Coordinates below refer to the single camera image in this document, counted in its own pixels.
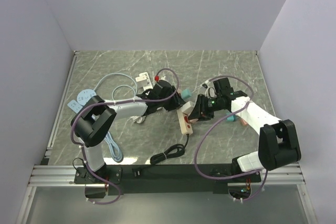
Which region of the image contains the round blue socket hub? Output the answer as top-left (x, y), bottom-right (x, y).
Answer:
top-left (77, 89), bottom-right (97, 106)

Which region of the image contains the black base bar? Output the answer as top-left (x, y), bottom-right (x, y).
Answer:
top-left (74, 164), bottom-right (261, 198)

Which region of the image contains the black power cable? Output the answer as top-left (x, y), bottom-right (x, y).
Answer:
top-left (132, 134), bottom-right (190, 177)

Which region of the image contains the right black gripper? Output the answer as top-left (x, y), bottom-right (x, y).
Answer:
top-left (189, 93), bottom-right (224, 122)

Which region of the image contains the teal charger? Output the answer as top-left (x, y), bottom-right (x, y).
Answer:
top-left (181, 89), bottom-right (192, 100)
top-left (226, 112), bottom-right (237, 122)

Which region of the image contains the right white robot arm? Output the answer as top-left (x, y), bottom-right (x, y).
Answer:
top-left (188, 75), bottom-right (301, 182)

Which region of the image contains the beige power strip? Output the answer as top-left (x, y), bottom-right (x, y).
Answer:
top-left (176, 109), bottom-right (193, 135)

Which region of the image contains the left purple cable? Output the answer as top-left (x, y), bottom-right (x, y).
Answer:
top-left (70, 68), bottom-right (181, 205)

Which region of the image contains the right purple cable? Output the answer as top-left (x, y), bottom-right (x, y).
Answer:
top-left (194, 74), bottom-right (268, 203)

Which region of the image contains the white cube power strip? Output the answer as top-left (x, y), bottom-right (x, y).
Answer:
top-left (135, 72), bottom-right (153, 91)

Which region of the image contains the pink charger plug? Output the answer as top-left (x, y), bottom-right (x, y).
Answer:
top-left (240, 119), bottom-right (248, 126)

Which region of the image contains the blue power strip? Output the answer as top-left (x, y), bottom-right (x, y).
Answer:
top-left (67, 100), bottom-right (83, 114)

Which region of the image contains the purple cable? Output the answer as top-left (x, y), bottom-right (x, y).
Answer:
top-left (70, 68), bottom-right (181, 205)
top-left (194, 74), bottom-right (268, 203)

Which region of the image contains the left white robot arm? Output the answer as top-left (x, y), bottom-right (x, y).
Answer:
top-left (70, 80), bottom-right (186, 183)

